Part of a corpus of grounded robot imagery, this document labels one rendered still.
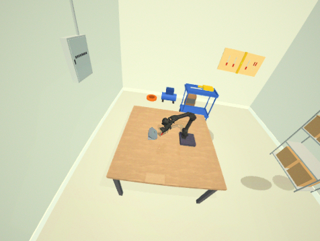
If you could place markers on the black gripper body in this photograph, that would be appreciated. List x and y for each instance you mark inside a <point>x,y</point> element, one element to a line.
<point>165,128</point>

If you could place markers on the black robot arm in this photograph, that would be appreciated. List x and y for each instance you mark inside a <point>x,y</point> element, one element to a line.
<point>170,120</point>

